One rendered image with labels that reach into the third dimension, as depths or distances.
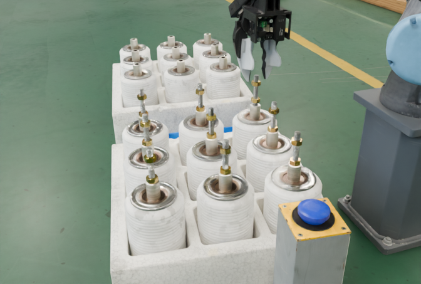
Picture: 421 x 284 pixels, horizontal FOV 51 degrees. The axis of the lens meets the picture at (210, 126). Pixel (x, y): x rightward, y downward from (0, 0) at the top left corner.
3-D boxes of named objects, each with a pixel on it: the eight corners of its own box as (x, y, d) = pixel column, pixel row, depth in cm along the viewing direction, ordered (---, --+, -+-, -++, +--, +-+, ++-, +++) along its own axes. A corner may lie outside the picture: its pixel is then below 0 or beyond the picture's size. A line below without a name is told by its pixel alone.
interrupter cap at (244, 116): (268, 110, 98) (269, 107, 98) (275, 125, 92) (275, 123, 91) (235, 111, 98) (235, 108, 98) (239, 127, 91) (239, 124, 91)
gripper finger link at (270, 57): (274, 87, 87) (270, 42, 83) (261, 76, 92) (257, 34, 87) (288, 83, 88) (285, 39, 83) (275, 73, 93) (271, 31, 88)
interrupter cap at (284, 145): (251, 154, 82) (251, 151, 81) (252, 135, 88) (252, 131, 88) (292, 157, 81) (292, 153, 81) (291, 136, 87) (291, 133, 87)
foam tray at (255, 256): (272, 187, 114) (275, 126, 106) (338, 310, 80) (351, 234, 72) (120, 207, 108) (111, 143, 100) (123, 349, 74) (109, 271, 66)
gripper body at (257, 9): (253, 47, 80) (255, -22, 74) (235, 35, 87) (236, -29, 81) (291, 42, 82) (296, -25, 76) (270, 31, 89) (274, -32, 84)
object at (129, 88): (158, 124, 132) (154, 67, 123) (161, 139, 124) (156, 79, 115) (126, 127, 130) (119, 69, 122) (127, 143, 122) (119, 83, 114)
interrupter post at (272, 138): (265, 148, 84) (265, 133, 82) (265, 142, 86) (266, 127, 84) (277, 148, 83) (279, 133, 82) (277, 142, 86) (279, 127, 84)
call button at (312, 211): (321, 208, 58) (322, 195, 57) (334, 228, 54) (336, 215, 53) (292, 212, 57) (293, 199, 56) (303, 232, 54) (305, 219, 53)
